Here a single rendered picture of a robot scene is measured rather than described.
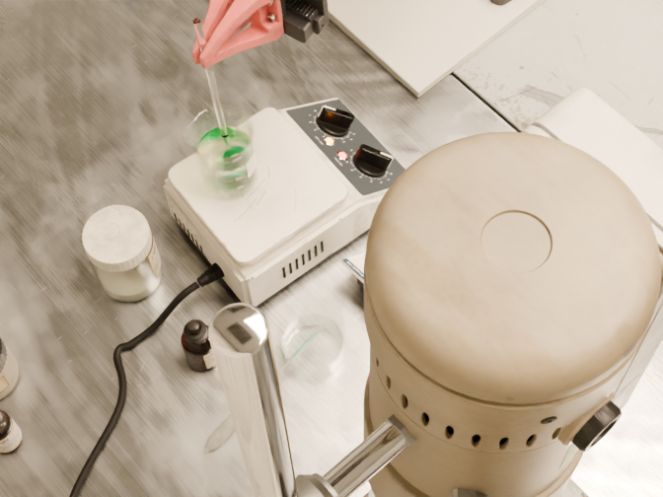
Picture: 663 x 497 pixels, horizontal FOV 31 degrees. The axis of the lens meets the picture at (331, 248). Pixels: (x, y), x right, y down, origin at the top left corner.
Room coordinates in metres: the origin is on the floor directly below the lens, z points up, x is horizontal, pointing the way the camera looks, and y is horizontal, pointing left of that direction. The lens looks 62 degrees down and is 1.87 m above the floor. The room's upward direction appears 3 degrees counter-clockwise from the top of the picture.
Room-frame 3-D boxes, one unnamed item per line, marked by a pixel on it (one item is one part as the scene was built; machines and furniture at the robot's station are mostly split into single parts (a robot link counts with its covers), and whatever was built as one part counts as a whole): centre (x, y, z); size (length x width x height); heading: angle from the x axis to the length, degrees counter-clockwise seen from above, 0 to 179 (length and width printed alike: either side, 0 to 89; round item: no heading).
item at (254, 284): (0.55, 0.04, 0.94); 0.22 x 0.13 x 0.08; 125
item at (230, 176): (0.55, 0.09, 1.02); 0.06 x 0.05 x 0.08; 93
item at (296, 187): (0.54, 0.06, 0.98); 0.12 x 0.12 x 0.01; 35
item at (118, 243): (0.50, 0.19, 0.94); 0.06 x 0.06 x 0.08
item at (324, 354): (0.41, 0.02, 0.91); 0.06 x 0.06 x 0.02
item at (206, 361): (0.41, 0.12, 0.94); 0.03 x 0.03 x 0.07
